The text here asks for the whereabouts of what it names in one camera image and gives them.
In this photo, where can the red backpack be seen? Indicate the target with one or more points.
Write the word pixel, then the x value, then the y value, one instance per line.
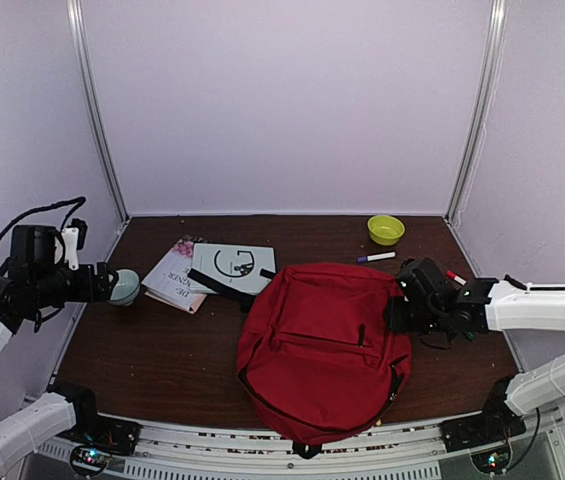
pixel 316 354

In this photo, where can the red-capped white marker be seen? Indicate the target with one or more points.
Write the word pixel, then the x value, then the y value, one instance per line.
pixel 456 278

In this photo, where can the yellow-green plastic bowl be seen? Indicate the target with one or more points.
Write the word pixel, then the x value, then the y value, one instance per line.
pixel 385 230

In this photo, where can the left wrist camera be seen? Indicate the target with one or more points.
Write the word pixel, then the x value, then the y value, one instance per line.
pixel 73 239

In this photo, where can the white floral book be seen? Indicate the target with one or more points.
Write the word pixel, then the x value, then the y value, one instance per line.
pixel 168 281

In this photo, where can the left aluminium frame post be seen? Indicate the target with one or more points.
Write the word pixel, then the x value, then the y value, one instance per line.
pixel 80 43

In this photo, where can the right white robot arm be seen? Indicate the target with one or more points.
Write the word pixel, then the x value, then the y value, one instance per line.
pixel 485 305

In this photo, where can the aluminium frame post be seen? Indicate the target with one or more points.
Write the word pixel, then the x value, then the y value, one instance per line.
pixel 80 43
pixel 485 91

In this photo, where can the pale green ceramic bowl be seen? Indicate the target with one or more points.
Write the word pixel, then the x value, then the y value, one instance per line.
pixel 126 289

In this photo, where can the purple-capped white marker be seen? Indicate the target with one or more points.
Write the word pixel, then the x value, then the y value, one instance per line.
pixel 376 257

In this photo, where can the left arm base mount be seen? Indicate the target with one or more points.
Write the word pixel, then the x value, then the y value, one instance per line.
pixel 97 440

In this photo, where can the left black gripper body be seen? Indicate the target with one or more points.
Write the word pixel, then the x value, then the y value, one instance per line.
pixel 50 289

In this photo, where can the grey book with black logo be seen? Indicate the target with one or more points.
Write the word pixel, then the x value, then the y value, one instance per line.
pixel 236 266

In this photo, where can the right aluminium frame post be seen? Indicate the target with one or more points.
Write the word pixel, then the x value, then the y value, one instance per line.
pixel 485 91

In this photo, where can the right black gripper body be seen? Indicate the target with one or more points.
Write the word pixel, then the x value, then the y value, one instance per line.
pixel 423 320

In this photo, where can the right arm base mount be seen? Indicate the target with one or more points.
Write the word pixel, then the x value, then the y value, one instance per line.
pixel 495 423

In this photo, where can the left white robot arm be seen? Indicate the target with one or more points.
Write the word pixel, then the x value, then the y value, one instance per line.
pixel 24 431

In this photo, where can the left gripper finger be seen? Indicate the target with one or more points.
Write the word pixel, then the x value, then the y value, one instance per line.
pixel 103 295
pixel 104 275

